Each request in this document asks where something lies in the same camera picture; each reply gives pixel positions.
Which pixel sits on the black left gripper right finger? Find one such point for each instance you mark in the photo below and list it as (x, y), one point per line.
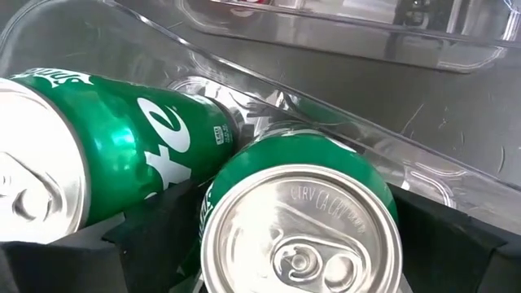
(447, 260)

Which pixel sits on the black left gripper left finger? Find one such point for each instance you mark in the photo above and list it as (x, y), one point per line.
(154, 244)

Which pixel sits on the green Sprite can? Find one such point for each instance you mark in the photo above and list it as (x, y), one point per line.
(301, 228)
(122, 142)

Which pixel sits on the clear plastic bin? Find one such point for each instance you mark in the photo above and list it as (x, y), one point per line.
(366, 45)
(346, 134)

